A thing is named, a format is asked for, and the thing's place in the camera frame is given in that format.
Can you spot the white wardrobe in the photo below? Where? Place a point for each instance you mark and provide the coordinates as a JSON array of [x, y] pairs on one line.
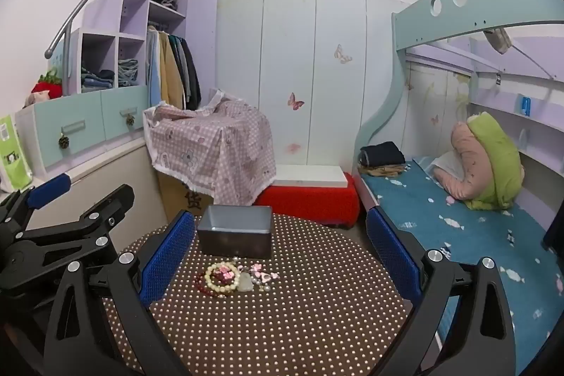
[[282, 50]]

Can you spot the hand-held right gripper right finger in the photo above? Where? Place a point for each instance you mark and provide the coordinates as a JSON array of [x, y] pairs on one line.
[[392, 257]]

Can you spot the green paper bag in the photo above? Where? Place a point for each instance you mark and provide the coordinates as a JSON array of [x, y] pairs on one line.
[[13, 155]]

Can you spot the pine cone drawer pull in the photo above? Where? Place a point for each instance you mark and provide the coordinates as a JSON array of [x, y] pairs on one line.
[[64, 141], [130, 119]]

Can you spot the teal bunk bed frame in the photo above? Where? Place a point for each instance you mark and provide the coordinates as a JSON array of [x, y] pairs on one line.
[[440, 19]]

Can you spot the purple stair shelf cabinet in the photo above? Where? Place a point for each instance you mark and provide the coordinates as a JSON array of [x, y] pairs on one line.
[[132, 6]]

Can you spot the pink bunny hair clip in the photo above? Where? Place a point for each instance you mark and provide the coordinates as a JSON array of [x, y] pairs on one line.
[[227, 272]]

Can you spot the grey metal tin box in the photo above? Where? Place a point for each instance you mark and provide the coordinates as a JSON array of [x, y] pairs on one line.
[[233, 239]]

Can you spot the folded jeans stack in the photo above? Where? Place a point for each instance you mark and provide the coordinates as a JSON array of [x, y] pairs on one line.
[[127, 72], [98, 78]]

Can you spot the cardboard box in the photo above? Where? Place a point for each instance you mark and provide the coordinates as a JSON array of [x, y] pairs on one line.
[[176, 195]]

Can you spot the dark cloth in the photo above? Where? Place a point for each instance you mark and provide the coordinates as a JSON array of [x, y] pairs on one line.
[[554, 228]]

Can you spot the pink butterfly sticker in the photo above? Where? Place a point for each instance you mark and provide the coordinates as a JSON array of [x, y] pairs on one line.
[[295, 100]]

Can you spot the pink checked cloth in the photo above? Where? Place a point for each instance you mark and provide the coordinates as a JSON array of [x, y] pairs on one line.
[[211, 147]]

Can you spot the tan hanging jacket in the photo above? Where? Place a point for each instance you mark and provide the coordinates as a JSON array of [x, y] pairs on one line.
[[169, 72]]

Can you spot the tan folded clothes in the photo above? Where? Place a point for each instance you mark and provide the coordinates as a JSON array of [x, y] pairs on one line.
[[381, 171]]

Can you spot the black folded clothes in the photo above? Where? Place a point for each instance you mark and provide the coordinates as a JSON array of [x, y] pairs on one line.
[[381, 153]]

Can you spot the brown polka dot tablecloth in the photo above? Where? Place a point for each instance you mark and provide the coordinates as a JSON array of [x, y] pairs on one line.
[[286, 314]]

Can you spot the red stool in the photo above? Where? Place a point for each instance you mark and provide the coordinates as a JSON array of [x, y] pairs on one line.
[[308, 202]]

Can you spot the pink flower hair clip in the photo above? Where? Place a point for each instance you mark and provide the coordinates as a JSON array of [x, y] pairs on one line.
[[261, 272]]

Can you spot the light blue hanging shirt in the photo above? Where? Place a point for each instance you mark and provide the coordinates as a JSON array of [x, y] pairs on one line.
[[153, 67]]

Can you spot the pink green folded quilt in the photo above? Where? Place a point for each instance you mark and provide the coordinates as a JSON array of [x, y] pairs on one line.
[[493, 155]]

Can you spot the small blue box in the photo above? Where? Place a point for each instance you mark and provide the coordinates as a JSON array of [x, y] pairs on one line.
[[526, 104]]

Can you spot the teal drawer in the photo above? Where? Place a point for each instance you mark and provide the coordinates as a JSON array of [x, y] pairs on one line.
[[123, 103], [75, 116]]

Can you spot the pale jade pendant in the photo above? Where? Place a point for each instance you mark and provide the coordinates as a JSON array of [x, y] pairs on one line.
[[245, 282]]

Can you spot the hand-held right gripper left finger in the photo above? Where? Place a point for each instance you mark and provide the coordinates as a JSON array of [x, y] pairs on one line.
[[169, 257]]

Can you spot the cream cabinet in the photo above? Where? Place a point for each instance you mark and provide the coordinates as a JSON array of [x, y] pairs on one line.
[[110, 169]]

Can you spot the white board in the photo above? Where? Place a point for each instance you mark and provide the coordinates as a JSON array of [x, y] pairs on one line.
[[308, 175]]

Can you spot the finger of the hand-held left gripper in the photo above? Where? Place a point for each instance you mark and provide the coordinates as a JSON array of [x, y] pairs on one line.
[[49, 190], [105, 208]]

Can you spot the grey hanging lamp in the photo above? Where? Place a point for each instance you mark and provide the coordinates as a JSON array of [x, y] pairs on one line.
[[498, 40]]

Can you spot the blue printed bed sheet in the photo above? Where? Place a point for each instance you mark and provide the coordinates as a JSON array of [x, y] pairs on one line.
[[462, 235]]

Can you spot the black hanging jacket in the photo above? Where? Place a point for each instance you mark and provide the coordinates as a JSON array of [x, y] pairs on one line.
[[191, 72]]

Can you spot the red strawberry plush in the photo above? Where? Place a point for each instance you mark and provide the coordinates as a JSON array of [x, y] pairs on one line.
[[47, 87]]

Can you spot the beige butterfly sticker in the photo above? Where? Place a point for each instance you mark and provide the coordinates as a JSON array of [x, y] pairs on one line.
[[343, 53]]

